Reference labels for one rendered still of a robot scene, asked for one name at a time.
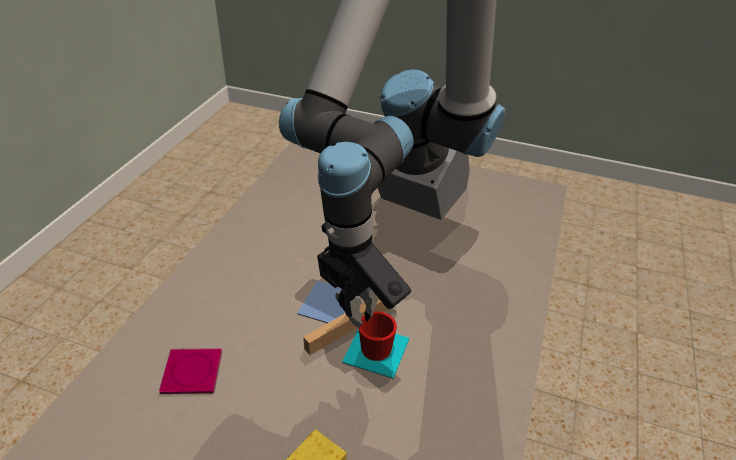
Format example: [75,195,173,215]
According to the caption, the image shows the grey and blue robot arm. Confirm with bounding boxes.
[279,0,505,309]

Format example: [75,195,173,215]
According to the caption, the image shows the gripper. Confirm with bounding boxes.
[317,235,379,328]

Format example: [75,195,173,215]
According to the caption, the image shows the yellow sponge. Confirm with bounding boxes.
[286,429,347,460]

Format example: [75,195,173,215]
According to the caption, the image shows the magenta flat rectangular pad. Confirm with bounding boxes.
[159,349,222,394]

